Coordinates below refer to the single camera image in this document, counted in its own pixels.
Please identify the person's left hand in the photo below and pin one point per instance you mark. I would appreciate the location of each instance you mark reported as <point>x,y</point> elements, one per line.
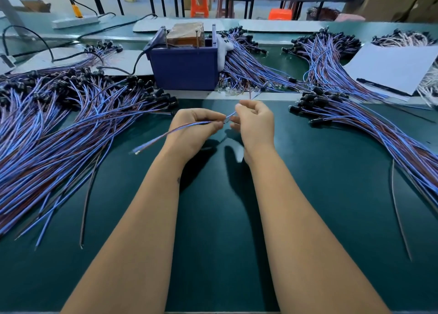
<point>191,134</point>

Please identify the person's right hand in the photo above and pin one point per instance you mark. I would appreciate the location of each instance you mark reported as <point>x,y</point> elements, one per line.
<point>254,127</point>

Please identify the blue plastic tester box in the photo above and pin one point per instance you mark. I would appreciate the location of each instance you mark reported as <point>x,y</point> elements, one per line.
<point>183,67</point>

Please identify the person's left forearm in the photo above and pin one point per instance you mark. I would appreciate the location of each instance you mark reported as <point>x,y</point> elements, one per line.
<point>126,245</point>

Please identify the person's right forearm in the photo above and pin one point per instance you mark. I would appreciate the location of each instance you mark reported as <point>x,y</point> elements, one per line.
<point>315,242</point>

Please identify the white power strip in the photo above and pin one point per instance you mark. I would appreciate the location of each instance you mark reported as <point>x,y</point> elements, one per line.
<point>75,21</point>

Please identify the brown cardboard block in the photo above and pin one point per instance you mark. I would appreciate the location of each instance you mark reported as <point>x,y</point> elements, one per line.
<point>185,35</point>

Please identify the white flat mat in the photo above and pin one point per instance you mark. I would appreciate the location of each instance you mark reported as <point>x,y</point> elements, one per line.
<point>284,26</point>
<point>183,24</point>
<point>123,61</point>

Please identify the orange plastic stool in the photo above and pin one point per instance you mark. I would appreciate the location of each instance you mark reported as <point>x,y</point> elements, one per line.
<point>200,3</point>
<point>280,14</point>

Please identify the black pen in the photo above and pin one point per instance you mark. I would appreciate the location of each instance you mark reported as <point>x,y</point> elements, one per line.
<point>383,87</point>

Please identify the pink plastic stool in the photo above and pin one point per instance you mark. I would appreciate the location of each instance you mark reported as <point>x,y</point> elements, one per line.
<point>350,17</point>

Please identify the white paper sheet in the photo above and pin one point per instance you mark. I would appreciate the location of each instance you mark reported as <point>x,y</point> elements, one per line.
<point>391,69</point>

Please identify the orange plug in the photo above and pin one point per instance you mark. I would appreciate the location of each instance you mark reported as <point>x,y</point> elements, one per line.
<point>76,11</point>

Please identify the white plastic device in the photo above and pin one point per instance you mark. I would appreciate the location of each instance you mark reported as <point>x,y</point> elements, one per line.
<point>5,63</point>

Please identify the open cardboard box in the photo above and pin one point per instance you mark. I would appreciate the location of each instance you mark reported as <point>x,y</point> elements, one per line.
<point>35,6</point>

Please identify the grey metal pole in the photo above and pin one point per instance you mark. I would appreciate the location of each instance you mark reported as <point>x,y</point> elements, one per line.
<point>10,8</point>

